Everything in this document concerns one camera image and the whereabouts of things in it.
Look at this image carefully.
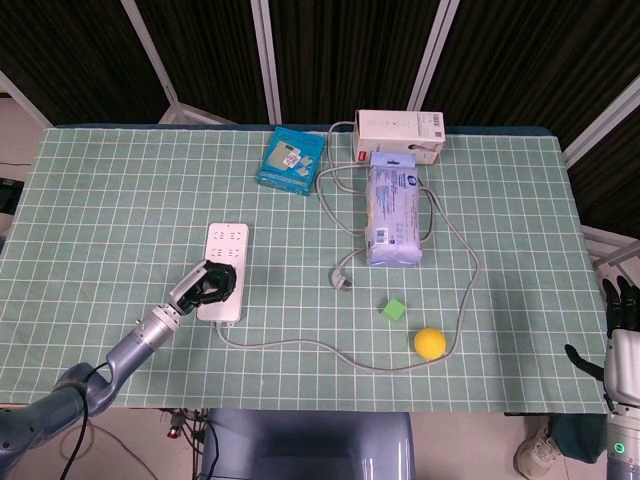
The green checked tablecloth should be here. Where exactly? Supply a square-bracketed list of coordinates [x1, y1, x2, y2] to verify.
[0, 124, 609, 415]

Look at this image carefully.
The teal flat cardboard box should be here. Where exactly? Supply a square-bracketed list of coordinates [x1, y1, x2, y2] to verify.
[256, 126, 327, 198]

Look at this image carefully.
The yellow ball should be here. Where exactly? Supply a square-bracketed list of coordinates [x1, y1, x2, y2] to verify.
[413, 327, 447, 360]

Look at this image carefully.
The green cube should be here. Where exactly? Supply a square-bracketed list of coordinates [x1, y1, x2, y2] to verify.
[381, 298, 407, 324]

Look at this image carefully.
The white sneaker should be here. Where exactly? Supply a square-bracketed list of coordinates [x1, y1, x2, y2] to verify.
[514, 417, 564, 479]

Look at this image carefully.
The white product carton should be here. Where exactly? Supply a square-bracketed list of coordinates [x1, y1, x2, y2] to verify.
[353, 109, 447, 165]

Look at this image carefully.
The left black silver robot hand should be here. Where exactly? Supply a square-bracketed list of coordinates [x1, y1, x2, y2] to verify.
[167, 258, 239, 317]

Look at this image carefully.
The dark folding screen white frame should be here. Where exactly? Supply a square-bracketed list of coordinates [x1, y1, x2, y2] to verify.
[0, 0, 640, 241]

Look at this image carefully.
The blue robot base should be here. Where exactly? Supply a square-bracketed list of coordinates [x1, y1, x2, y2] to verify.
[199, 408, 417, 480]

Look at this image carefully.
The dark green trouser leg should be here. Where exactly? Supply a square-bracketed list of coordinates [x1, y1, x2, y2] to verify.
[547, 413, 609, 464]

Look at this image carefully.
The thin grey floor cable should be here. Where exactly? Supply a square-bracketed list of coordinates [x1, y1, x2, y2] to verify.
[58, 407, 161, 480]

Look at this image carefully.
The grey power cable with plug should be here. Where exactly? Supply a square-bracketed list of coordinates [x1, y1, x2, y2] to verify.
[214, 120, 483, 373]

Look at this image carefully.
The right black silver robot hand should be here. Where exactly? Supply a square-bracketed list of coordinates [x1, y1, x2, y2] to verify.
[564, 274, 640, 414]

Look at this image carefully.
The blue tissue pack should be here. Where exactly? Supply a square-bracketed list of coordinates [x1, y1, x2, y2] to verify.
[364, 151, 424, 269]

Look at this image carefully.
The white power strip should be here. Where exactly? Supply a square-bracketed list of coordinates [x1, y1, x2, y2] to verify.
[195, 222, 250, 323]

